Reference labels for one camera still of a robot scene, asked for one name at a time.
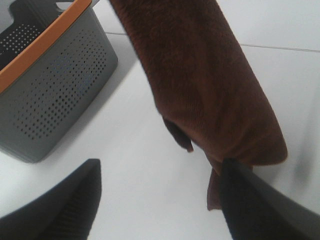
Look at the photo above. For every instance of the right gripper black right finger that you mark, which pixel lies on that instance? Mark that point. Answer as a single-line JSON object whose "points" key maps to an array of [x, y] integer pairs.
{"points": [[253, 210]]}

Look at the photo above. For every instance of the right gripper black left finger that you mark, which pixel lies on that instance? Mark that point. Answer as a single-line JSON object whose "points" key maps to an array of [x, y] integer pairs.
{"points": [[65, 212]]}

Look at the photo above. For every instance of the brown towel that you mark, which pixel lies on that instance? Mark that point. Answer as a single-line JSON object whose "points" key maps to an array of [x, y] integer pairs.
{"points": [[202, 83]]}

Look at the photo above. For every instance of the grey perforated basket orange rim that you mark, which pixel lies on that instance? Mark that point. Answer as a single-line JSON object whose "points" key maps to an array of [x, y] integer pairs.
{"points": [[54, 60]]}

